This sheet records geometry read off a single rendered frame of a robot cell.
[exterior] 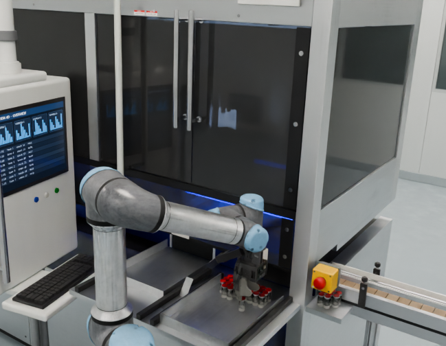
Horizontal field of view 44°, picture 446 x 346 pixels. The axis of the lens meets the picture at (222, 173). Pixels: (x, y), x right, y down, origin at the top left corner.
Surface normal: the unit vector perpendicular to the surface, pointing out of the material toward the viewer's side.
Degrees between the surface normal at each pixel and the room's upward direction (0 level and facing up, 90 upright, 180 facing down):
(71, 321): 90
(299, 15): 90
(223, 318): 0
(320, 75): 90
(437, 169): 90
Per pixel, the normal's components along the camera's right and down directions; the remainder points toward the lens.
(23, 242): 0.92, 0.15
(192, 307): 0.04, -0.95
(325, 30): -0.55, 0.23
